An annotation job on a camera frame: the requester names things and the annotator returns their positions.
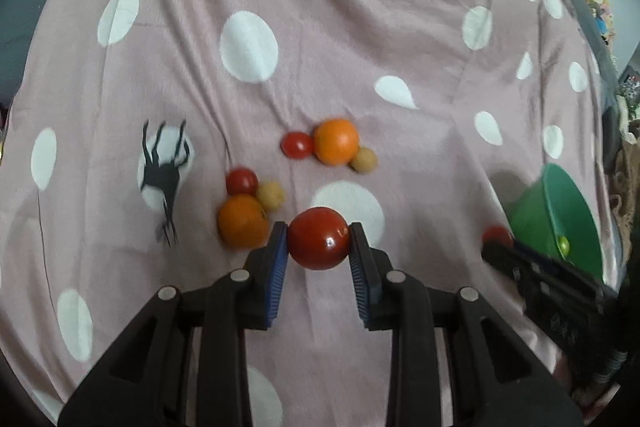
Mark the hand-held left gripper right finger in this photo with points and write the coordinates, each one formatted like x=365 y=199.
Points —
x=357 y=272

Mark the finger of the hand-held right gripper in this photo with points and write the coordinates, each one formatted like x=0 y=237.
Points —
x=555 y=263
x=502 y=258

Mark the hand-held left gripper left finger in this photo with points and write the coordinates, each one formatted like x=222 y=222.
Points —
x=279 y=267

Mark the small red tomato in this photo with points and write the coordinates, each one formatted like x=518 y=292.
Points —
x=242 y=181
x=497 y=235
x=297 y=146

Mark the large red tomato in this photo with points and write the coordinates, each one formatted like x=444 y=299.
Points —
x=317 y=237

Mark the green bowl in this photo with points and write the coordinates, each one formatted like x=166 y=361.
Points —
x=535 y=212

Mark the orange mandarin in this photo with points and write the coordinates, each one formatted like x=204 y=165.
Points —
x=243 y=221
x=336 y=142

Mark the beige longan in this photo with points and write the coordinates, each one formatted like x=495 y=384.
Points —
x=363 y=160
x=272 y=196

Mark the green tomato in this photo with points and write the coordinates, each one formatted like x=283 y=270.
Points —
x=564 y=246

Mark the pink polka dot blanket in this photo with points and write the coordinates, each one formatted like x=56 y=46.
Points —
x=310 y=47

